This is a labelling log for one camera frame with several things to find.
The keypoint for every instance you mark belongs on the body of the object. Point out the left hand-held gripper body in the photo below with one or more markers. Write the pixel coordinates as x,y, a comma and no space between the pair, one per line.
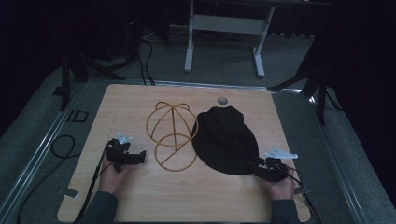
120,151

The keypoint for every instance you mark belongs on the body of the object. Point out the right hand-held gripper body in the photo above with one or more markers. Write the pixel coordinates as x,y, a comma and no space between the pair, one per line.
274,169

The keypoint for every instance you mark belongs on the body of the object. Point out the black bucket hat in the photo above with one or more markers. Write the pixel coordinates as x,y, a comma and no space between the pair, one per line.
224,139

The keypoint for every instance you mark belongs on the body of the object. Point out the person's right hand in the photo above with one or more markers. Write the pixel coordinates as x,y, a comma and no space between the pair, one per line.
281,187

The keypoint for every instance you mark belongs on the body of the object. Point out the person's left hand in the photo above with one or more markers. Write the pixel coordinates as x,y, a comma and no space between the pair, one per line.
112,177

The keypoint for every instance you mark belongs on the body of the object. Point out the round grey table grommet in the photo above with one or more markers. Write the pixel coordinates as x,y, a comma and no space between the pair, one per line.
222,100

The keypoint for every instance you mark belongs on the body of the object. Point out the black tripod stand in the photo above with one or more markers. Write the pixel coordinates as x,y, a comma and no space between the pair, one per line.
77,71
314,84

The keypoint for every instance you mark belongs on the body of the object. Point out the white metal desk frame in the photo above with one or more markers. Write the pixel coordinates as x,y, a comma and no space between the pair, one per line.
229,37

